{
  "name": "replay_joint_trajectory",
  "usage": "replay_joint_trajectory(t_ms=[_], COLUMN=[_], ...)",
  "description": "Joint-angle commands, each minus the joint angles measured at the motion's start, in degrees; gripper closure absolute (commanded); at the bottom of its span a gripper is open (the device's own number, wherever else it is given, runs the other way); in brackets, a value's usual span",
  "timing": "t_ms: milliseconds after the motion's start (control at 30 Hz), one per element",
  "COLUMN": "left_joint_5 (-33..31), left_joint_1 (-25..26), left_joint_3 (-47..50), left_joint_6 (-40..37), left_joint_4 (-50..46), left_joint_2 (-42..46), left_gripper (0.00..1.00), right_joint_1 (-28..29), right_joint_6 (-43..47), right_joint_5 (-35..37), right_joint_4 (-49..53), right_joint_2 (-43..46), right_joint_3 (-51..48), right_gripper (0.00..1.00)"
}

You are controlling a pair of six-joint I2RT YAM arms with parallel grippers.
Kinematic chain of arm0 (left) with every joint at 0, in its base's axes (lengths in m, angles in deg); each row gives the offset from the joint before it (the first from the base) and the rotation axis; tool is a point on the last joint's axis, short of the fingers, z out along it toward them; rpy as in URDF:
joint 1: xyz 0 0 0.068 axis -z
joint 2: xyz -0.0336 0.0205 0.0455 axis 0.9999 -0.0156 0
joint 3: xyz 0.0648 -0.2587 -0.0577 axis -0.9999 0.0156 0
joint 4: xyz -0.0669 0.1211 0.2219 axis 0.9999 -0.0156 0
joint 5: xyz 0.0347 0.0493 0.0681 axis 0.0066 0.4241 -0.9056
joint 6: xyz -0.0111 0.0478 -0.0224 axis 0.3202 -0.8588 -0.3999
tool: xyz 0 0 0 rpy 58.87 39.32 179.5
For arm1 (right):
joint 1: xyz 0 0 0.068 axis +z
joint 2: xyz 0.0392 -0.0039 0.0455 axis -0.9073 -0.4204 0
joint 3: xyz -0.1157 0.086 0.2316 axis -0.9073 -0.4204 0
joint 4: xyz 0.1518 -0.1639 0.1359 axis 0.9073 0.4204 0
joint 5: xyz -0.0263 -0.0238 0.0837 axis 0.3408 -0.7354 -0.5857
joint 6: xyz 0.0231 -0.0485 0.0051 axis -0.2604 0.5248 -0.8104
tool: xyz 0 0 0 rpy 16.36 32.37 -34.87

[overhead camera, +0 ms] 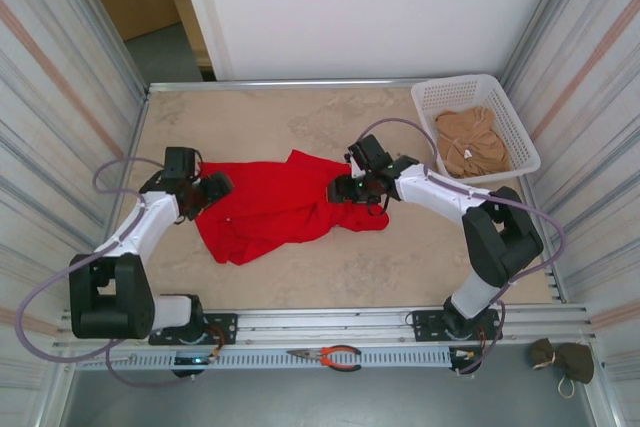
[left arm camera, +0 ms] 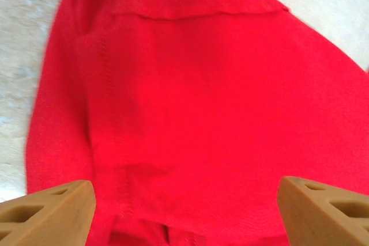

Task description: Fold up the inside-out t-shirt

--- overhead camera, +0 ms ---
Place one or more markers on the red t-shirt with bear print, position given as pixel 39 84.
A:
pixel 280 207

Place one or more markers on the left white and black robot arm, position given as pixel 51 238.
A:
pixel 130 227

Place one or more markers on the tan crumpled garment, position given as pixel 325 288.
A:
pixel 472 142

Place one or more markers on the white perforated plastic basket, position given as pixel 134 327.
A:
pixel 450 92

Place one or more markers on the small control circuit board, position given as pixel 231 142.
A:
pixel 192 360
pixel 465 356

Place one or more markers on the dark brown cloth bag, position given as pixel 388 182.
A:
pixel 575 362

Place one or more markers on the thin aluminium table edge rail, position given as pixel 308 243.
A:
pixel 300 83

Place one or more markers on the wide aluminium mounting rail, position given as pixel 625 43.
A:
pixel 325 319

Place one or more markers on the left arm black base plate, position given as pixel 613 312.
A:
pixel 222 327

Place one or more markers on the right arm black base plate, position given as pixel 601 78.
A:
pixel 425 324

